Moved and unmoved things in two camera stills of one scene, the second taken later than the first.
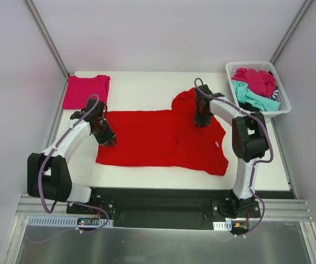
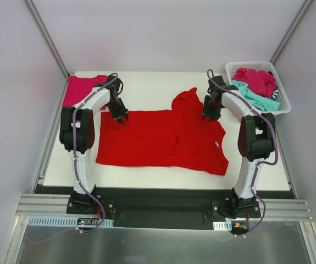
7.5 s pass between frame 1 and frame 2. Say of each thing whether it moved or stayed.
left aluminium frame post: stayed
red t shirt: stayed
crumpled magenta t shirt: stayed
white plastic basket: stayed
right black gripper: moved
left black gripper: moved
